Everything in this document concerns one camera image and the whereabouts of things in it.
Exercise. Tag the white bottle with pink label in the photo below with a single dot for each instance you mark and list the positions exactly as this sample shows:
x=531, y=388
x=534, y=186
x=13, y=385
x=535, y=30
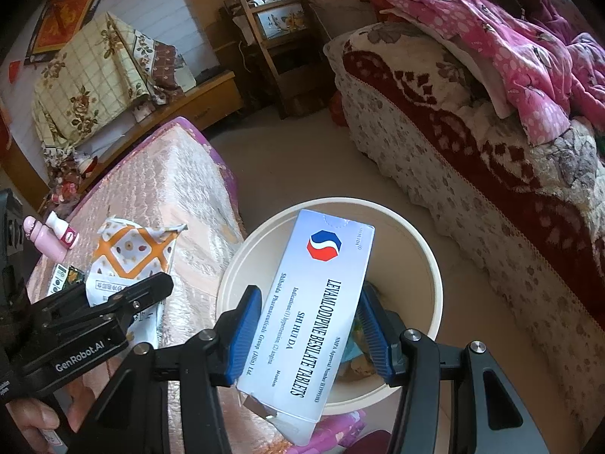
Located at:
x=64, y=229

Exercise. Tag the red and gold wall picture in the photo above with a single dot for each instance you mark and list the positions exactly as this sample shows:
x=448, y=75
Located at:
x=64, y=21

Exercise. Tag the cream plastic bin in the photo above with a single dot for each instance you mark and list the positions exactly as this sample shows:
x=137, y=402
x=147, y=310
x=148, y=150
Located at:
x=416, y=255

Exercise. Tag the white and green carton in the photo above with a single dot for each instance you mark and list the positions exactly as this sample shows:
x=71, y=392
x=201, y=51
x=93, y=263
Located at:
x=59, y=279

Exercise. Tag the artificial flower bunch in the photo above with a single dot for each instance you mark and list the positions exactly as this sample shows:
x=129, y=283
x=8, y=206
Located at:
x=68, y=175

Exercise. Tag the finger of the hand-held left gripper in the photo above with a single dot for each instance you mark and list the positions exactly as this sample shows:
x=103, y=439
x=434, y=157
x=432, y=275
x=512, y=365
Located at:
x=127, y=314
x=151, y=286

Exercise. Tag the red paper wall decoration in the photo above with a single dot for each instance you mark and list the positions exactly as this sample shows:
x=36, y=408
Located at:
x=15, y=70

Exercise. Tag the beige floral blanket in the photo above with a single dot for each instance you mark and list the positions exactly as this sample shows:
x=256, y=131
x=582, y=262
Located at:
x=94, y=85

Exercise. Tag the floral covered sofa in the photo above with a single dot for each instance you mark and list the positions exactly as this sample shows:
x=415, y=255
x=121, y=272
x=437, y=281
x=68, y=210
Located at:
x=472, y=161

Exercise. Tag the orange patterned snack packet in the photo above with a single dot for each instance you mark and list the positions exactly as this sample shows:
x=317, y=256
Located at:
x=132, y=250

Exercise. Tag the wooden shelf rack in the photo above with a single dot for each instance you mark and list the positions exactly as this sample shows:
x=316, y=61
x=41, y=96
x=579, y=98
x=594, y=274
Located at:
x=279, y=23

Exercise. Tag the pink floral blanket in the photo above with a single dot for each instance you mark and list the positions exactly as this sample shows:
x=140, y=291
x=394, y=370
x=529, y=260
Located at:
x=496, y=47

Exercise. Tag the wooden low cabinet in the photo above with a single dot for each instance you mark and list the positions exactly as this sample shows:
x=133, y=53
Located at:
x=217, y=94

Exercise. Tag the dark green snack wrapper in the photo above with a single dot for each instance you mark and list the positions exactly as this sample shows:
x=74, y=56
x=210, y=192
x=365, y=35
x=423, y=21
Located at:
x=76, y=276

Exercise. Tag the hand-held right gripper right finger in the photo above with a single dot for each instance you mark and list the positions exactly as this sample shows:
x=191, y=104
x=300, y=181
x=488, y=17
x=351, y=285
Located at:
x=376, y=340

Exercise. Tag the white and blue medicine box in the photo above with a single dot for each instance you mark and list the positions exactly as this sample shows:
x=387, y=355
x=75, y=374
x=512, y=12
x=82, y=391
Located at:
x=307, y=321

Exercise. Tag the person's left hand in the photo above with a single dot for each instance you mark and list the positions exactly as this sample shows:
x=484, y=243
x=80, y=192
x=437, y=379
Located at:
x=28, y=425

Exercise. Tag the pink thermos bottle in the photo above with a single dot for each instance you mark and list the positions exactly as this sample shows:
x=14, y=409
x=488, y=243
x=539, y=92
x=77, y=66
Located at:
x=45, y=241

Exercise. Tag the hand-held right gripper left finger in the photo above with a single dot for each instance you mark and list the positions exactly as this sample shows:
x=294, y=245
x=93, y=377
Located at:
x=245, y=335

